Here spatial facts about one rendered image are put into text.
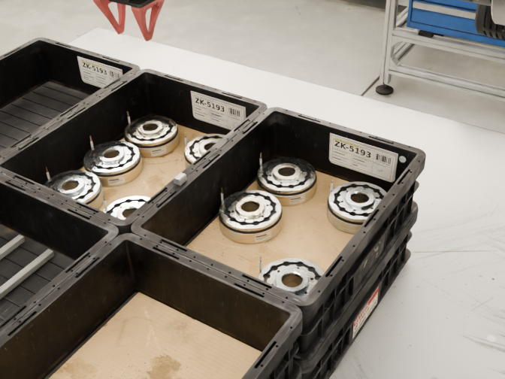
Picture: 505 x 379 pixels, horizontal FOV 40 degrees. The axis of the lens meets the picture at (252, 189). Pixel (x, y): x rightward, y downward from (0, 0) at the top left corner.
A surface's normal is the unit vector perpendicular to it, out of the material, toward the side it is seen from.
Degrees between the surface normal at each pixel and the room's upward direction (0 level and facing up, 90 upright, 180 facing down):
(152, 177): 0
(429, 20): 90
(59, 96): 0
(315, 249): 0
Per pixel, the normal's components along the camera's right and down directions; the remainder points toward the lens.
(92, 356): -0.04, -0.79
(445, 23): -0.53, 0.53
